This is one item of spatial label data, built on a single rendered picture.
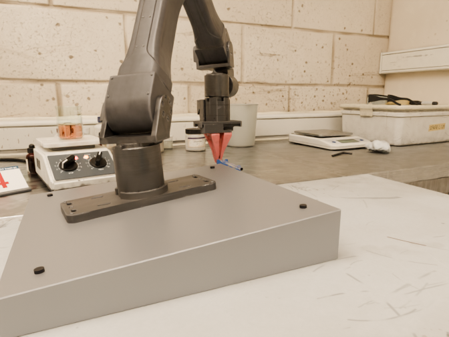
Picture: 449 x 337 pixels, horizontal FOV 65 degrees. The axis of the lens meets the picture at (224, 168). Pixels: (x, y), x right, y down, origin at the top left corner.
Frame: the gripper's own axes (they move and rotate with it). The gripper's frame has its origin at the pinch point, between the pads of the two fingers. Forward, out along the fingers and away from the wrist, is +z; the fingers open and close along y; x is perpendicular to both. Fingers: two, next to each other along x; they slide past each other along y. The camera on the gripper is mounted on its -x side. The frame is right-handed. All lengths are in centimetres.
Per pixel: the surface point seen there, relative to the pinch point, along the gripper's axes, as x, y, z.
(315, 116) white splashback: -53, -62, -7
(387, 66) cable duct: -56, -101, -29
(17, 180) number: 2.7, 41.9, 1.1
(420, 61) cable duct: -39, -103, -30
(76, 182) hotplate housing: 10.2, 30.8, 1.1
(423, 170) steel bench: 11, -52, 5
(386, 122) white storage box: -24, -72, -6
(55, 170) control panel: 8.4, 34.3, -1.3
